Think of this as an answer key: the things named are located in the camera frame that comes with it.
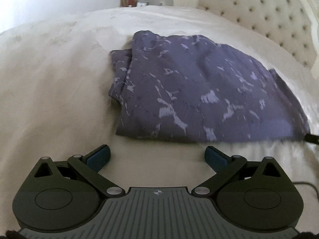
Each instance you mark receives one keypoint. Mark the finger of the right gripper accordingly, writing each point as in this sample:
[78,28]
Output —
[310,138]

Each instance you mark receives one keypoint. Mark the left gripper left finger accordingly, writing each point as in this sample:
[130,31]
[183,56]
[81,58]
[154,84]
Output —
[88,167]

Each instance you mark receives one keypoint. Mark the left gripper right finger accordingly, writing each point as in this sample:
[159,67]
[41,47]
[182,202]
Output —
[225,168]

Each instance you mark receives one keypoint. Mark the purple patterned hooded jacket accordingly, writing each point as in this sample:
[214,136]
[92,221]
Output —
[191,89]

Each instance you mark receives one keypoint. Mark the cream tufted headboard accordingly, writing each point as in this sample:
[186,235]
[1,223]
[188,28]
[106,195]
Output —
[292,24]

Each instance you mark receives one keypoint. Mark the small white alarm clock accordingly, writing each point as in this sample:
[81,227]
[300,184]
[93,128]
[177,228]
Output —
[141,4]

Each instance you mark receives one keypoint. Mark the red picture frame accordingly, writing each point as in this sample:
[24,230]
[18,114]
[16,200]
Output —
[128,3]

